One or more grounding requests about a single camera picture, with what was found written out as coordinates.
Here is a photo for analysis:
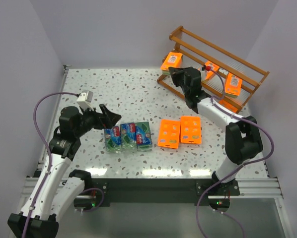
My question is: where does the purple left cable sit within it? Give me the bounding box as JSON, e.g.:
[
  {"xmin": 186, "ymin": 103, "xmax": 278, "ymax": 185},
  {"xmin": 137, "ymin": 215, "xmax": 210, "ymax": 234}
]
[{"xmin": 21, "ymin": 92, "xmax": 106, "ymax": 238}]

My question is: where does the black table base frame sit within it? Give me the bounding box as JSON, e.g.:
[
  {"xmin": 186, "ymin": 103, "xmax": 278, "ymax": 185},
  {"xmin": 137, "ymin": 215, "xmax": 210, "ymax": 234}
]
[{"xmin": 74, "ymin": 178, "xmax": 240, "ymax": 209}]

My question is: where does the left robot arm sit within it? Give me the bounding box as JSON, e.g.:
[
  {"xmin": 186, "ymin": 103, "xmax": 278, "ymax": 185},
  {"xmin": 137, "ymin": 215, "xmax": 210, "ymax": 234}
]
[{"xmin": 7, "ymin": 104, "xmax": 121, "ymax": 238}]

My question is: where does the blue sponge pack left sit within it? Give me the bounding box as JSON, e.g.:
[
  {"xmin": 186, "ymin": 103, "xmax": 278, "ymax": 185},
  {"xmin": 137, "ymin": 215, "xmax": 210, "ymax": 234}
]
[{"xmin": 104, "ymin": 126, "xmax": 122, "ymax": 153}]

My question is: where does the green sponge pack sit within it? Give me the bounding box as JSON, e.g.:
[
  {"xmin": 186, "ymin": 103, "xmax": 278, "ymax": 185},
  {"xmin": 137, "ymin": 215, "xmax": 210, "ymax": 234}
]
[{"xmin": 135, "ymin": 121, "xmax": 152, "ymax": 151}]

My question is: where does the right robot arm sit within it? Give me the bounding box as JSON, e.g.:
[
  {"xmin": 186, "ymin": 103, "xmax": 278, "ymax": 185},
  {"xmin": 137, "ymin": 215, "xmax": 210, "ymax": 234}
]
[{"xmin": 169, "ymin": 65, "xmax": 263, "ymax": 190}]

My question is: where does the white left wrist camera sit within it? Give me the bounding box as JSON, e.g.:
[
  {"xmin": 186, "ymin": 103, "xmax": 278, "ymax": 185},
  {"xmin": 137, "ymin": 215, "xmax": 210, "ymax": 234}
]
[{"xmin": 76, "ymin": 90, "xmax": 93, "ymax": 111}]

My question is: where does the blue sponge pack middle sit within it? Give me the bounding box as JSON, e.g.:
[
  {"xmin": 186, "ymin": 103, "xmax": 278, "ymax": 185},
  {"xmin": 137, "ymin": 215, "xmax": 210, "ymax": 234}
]
[{"xmin": 120, "ymin": 122, "xmax": 137, "ymax": 151}]

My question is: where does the wooden shelf rack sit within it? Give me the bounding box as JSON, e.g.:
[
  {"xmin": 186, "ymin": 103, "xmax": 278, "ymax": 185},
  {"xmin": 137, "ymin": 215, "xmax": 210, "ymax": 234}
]
[{"xmin": 169, "ymin": 26, "xmax": 269, "ymax": 112}]

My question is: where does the blue sponge pack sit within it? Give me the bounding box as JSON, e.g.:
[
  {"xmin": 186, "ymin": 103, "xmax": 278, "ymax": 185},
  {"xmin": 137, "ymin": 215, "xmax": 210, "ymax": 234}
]
[
  {"xmin": 104, "ymin": 126, "xmax": 122, "ymax": 153},
  {"xmin": 120, "ymin": 122, "xmax": 137, "ymax": 151}
]

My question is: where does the orange sponge box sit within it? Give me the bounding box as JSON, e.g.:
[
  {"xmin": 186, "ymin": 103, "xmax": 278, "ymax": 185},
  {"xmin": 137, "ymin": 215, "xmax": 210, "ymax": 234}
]
[
  {"xmin": 219, "ymin": 100, "xmax": 238, "ymax": 113},
  {"xmin": 204, "ymin": 61, "xmax": 220, "ymax": 82},
  {"xmin": 160, "ymin": 52, "xmax": 183, "ymax": 75},
  {"xmin": 224, "ymin": 73, "xmax": 242, "ymax": 98}
]

